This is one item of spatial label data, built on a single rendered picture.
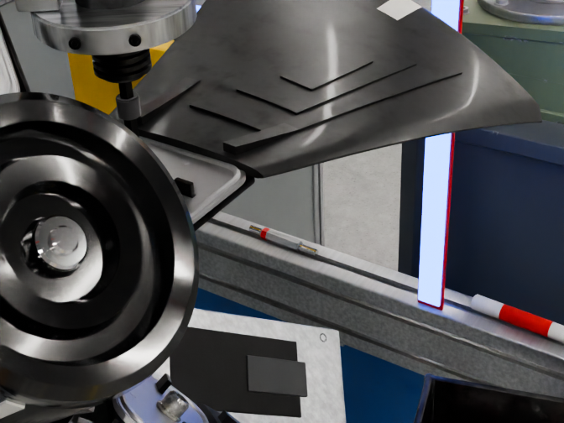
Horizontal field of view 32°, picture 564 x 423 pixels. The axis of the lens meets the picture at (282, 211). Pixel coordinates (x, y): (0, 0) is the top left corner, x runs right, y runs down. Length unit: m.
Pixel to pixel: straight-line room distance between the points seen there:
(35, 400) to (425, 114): 0.29
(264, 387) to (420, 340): 0.35
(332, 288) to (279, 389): 0.35
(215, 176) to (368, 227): 2.05
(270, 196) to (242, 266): 1.04
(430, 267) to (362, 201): 1.76
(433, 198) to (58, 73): 0.76
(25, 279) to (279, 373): 0.27
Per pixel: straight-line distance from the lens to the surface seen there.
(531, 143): 1.02
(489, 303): 0.88
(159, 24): 0.40
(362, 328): 0.94
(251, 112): 0.51
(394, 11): 0.63
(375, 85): 0.55
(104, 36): 0.40
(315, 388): 0.62
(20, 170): 0.36
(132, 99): 0.45
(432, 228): 0.84
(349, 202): 2.61
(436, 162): 0.80
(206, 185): 0.46
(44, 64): 1.43
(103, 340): 0.37
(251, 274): 0.99
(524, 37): 1.03
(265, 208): 2.02
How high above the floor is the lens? 1.42
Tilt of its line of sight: 34 degrees down
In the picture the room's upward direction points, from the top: 3 degrees counter-clockwise
